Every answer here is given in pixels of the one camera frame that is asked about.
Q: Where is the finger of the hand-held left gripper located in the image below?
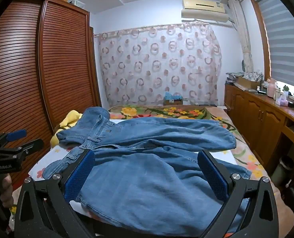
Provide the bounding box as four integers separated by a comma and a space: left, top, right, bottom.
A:
0, 129, 27, 150
0, 139, 44, 158

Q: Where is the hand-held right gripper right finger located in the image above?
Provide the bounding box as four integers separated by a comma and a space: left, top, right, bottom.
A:
197, 149, 279, 238

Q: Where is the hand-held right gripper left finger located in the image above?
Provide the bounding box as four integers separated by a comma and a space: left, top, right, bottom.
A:
14, 149, 96, 238

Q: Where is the person's left hand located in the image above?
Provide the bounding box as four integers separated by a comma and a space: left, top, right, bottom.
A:
0, 174, 14, 205

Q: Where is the white strawberry print sheet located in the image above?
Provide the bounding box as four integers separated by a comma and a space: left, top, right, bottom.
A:
28, 142, 252, 219

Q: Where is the yellow plush toy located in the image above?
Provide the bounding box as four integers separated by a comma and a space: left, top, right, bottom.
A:
50, 109, 84, 146

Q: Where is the long wooden side cabinet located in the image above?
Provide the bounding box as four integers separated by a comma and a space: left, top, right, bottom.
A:
223, 82, 294, 186

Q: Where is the dark cylindrical flask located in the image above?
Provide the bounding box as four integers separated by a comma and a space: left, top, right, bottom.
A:
271, 155, 294, 186

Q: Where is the floral blanket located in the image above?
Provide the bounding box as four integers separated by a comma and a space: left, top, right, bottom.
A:
9, 104, 284, 231

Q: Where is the wooden louvered wardrobe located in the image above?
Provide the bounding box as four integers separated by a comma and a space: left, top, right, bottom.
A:
0, 0, 101, 186

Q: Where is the small cardboard box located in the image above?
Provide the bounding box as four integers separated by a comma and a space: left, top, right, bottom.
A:
163, 97, 184, 106

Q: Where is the open cardboard box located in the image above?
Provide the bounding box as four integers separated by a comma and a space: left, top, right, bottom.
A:
237, 76, 261, 91

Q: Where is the pink tissue pack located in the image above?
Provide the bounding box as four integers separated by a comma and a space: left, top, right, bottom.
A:
276, 95, 289, 107

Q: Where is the stack of folded cloths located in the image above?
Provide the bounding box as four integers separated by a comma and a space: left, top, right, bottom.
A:
226, 71, 244, 86

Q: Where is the pink bottle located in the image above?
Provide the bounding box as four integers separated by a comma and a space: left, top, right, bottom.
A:
266, 78, 276, 97

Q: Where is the floral patterned cloth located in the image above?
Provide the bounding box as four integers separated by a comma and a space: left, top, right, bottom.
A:
244, 71, 263, 81

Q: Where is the circle pattern sheer curtain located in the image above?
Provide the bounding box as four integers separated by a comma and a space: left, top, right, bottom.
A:
94, 22, 222, 107

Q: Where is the beige tied curtain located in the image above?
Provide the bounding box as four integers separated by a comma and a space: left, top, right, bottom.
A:
227, 0, 254, 73

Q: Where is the grey striped window blind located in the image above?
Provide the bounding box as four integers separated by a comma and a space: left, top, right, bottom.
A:
257, 0, 294, 90

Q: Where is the wooden window frame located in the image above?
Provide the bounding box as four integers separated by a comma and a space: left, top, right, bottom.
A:
249, 0, 273, 80

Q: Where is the cream wall air conditioner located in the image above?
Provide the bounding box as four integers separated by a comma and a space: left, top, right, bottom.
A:
181, 0, 233, 26

